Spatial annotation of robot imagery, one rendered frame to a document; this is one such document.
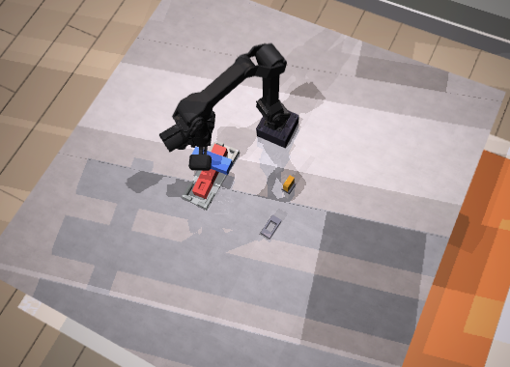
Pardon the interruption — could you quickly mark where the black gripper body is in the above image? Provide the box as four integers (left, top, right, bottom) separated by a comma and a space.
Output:
188, 111, 215, 171

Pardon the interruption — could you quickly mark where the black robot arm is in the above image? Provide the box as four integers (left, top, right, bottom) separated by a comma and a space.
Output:
159, 42, 291, 153

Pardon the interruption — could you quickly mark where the red rectangular block with two sockets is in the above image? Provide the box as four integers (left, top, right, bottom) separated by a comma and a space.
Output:
192, 144, 228, 199

